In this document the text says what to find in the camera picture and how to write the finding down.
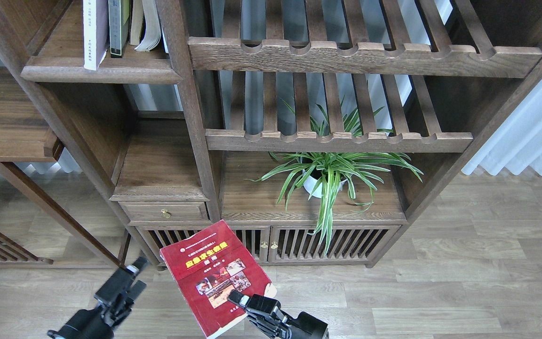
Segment green spider plant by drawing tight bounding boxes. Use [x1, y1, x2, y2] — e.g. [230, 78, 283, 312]
[248, 97, 424, 254]

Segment upright cream books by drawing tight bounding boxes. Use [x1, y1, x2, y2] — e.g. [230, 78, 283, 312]
[129, 0, 163, 52]

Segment white pleated curtain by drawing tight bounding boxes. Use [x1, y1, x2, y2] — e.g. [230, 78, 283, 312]
[462, 80, 542, 176]

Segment dark wooden side table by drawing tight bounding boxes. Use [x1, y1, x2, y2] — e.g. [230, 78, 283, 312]
[0, 67, 126, 267]

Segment white paperback book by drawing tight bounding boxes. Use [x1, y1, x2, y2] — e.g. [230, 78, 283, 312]
[82, 0, 109, 71]

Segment black yellow-green book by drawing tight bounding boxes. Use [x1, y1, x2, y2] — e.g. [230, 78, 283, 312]
[108, 0, 131, 58]

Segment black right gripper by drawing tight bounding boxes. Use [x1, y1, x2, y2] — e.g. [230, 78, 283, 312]
[227, 289, 329, 339]

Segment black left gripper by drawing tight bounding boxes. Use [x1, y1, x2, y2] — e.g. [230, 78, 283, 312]
[48, 256, 149, 339]

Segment large dark wooden bookshelf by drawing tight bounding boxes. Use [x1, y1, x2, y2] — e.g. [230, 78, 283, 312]
[0, 0, 542, 267]

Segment red paperback book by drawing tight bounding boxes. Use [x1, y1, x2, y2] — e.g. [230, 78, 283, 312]
[160, 220, 277, 339]

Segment white plant pot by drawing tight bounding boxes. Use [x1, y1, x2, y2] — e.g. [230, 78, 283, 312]
[302, 169, 328, 198]

